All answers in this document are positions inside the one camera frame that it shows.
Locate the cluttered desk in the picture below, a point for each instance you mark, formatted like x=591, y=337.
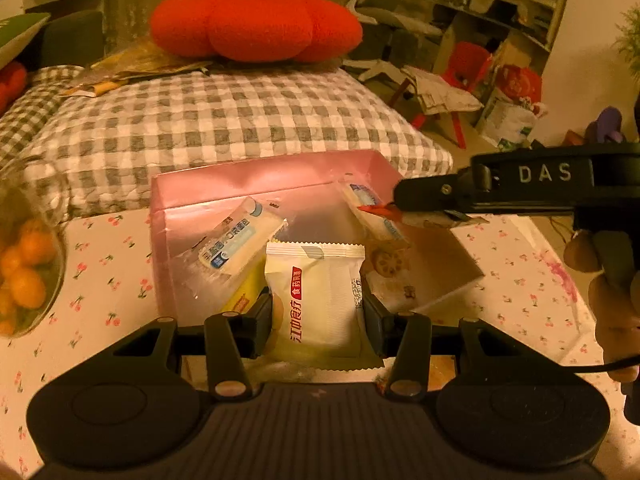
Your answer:
x=480, y=25

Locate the white sack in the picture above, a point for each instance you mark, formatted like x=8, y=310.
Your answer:
x=505, y=120

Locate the cream biscuit packet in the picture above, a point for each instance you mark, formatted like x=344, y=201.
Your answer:
x=320, y=300

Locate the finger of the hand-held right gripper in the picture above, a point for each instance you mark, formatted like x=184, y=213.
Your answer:
x=430, y=192

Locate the grey checked quilt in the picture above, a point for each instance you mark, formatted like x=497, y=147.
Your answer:
x=30, y=110

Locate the pile of small oranges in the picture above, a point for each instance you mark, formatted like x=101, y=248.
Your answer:
x=25, y=280

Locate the red plastic chair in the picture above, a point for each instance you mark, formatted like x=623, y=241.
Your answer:
x=470, y=60

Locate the grey checked pillow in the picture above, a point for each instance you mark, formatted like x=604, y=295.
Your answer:
x=225, y=120

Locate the person's right hand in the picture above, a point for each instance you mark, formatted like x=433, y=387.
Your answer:
x=617, y=320

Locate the slim white bread packet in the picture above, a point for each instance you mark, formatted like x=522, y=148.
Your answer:
x=375, y=232

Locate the red bag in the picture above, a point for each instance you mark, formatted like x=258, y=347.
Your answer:
x=517, y=82

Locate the newspaper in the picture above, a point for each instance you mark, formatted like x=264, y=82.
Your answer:
x=440, y=95

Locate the grey office chair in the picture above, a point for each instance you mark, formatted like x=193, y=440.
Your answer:
x=385, y=15

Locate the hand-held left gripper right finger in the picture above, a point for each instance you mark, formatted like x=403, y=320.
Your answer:
x=377, y=327

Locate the large white bread packet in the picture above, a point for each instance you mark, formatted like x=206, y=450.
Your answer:
x=235, y=240

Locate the green snowflake pillow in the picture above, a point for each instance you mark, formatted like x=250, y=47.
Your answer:
x=17, y=35

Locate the yellow snack packet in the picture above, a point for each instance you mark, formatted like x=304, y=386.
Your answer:
x=245, y=295

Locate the pile of yellow paper bags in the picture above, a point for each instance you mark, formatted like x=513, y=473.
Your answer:
x=140, y=65

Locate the green plant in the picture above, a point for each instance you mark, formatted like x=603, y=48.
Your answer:
x=631, y=45

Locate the small red cushion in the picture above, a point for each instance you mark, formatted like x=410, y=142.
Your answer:
x=10, y=85

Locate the round glass jar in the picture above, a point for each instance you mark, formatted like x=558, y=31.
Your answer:
x=30, y=195

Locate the purple plush toy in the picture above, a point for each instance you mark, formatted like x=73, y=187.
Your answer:
x=605, y=125

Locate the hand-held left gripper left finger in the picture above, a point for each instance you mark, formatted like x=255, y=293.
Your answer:
x=261, y=327

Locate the dark green cushion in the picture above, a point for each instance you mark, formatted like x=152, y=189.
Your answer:
x=75, y=37

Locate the pink silver box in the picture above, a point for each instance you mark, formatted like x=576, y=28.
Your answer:
x=300, y=175

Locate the white packet with red top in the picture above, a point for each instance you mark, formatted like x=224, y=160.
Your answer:
x=380, y=210

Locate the yellow lotus root packet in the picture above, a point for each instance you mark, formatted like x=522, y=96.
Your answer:
x=387, y=262

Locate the red tomato cushion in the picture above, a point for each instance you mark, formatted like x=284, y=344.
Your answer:
x=250, y=25

